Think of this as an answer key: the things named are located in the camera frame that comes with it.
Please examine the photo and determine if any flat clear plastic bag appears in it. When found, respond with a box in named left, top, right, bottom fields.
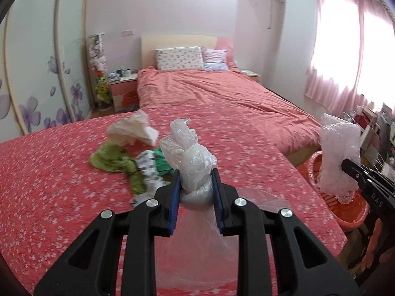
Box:
left=237, top=187, right=297, bottom=214

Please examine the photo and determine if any white floral pillow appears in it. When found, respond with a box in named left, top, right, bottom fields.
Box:
left=155, top=46, right=204, bottom=72

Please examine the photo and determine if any white black printed bag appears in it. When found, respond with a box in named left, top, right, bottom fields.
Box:
left=131, top=149, right=173, bottom=207

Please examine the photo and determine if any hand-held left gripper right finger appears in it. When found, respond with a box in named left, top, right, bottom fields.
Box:
left=211, top=169, right=361, bottom=296

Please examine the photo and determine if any orange plastic laundry basket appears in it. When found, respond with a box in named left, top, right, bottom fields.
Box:
left=298, top=150, right=371, bottom=232

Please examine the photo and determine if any pink curtain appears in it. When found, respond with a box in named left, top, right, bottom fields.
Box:
left=304, top=0, right=365, bottom=111
left=358, top=0, right=395, bottom=114

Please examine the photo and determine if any knotted clear plastic bag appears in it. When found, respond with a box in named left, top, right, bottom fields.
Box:
left=154, top=118, right=241, bottom=284

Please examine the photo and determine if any red plastic bag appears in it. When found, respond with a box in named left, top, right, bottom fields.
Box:
left=122, top=92, right=139, bottom=107

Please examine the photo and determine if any bed with red duvet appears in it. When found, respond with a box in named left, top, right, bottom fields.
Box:
left=136, top=65, right=323, bottom=167

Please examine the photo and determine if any pink striped pillow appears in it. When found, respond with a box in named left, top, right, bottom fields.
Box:
left=201, top=48, right=229, bottom=71

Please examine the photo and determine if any white pipe cover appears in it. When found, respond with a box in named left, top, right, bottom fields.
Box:
left=268, top=0, right=286, bottom=30

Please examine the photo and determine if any hanging plush toy rack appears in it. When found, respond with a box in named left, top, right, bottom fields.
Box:
left=87, top=33, right=108, bottom=77

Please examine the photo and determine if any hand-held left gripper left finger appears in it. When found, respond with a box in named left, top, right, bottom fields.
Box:
left=34, top=169, right=181, bottom=296

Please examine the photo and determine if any clear bubble wrap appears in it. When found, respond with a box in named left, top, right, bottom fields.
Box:
left=316, top=113, right=361, bottom=204

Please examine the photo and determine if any green yellow plush toy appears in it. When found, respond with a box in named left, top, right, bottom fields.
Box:
left=95, top=74, right=112, bottom=105

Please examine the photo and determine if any dark green wrapper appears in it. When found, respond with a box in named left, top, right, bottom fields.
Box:
left=153, top=148, right=176, bottom=175

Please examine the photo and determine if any flower print sliding wardrobe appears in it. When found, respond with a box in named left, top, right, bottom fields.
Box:
left=0, top=0, right=93, bottom=142

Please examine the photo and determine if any white storage trolley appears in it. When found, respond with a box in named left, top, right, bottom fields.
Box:
left=355, top=104, right=385, bottom=153

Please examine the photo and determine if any pink white nightstand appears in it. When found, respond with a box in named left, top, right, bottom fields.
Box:
left=239, top=68, right=260, bottom=82
left=109, top=74, right=138, bottom=111

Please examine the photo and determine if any beige pink headboard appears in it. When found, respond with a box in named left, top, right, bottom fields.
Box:
left=141, top=35, right=233, bottom=70

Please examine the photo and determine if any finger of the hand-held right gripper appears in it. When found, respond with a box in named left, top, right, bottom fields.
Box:
left=341, top=159, right=395, bottom=192

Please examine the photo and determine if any crumpled white plastic bag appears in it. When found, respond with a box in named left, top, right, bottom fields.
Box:
left=106, top=110, right=159, bottom=146

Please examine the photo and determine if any red floral tablecloth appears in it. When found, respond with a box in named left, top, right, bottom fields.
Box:
left=0, top=103, right=346, bottom=296

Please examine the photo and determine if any light green plastic bag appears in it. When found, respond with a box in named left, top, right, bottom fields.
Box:
left=89, top=142, right=145, bottom=195

